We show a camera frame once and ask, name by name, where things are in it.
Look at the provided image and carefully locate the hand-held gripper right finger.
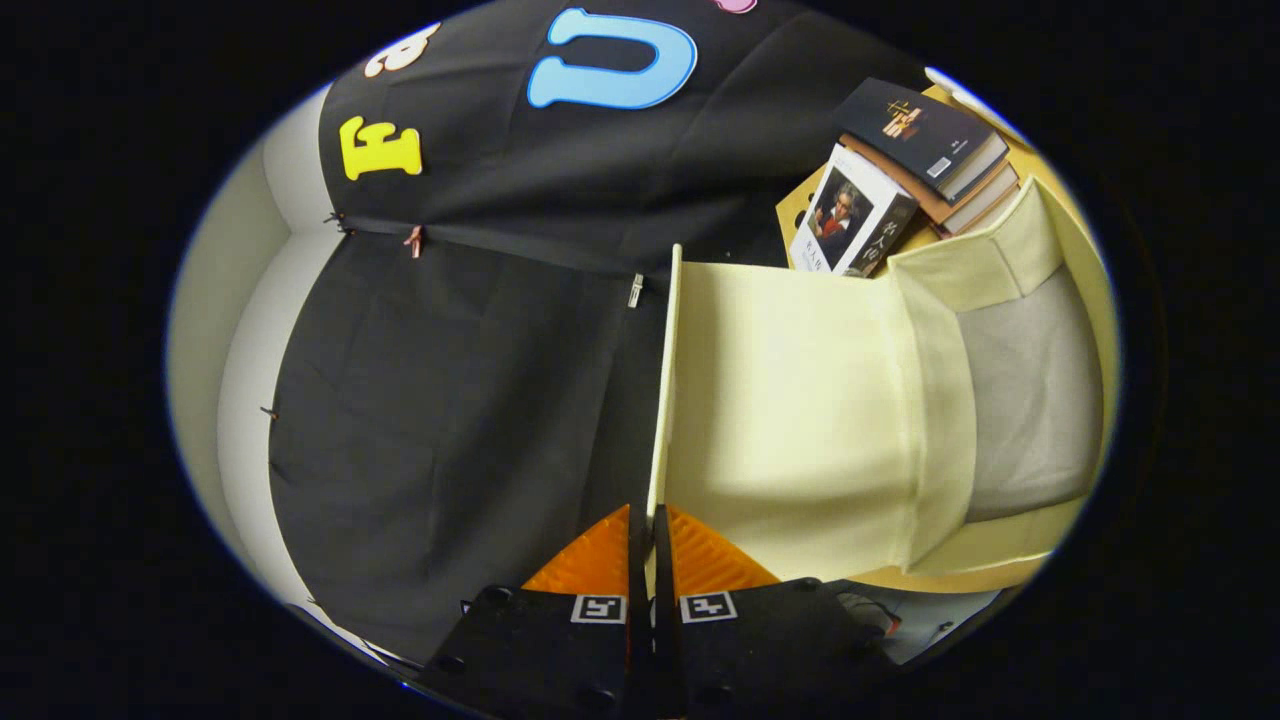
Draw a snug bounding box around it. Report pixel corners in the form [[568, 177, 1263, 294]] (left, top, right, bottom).
[[650, 505, 901, 720]]

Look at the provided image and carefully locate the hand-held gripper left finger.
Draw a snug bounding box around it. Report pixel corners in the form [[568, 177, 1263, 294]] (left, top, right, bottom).
[[415, 505, 657, 720]]

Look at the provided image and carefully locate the grey fabric storage box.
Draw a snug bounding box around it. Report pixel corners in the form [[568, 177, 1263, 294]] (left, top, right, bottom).
[[648, 175, 1116, 593]]

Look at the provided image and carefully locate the white portrait cover book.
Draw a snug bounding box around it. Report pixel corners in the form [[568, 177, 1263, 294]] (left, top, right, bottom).
[[788, 143, 919, 278]]

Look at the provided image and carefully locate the brown cover book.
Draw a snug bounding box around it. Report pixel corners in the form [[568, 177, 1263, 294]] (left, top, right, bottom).
[[838, 133, 1021, 239]]

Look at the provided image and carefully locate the dark cover book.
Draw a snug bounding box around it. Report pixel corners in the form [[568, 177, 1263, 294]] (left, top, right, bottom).
[[835, 77, 1011, 204]]

